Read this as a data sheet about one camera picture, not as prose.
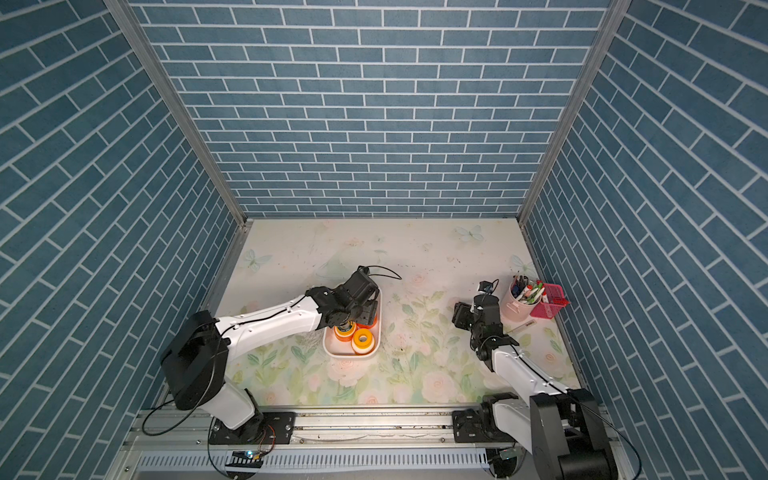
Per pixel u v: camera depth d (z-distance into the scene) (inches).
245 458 28.4
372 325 35.7
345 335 34.1
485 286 31.6
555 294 39.2
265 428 28.5
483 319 26.8
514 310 34.2
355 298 25.9
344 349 34.0
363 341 33.3
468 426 29.0
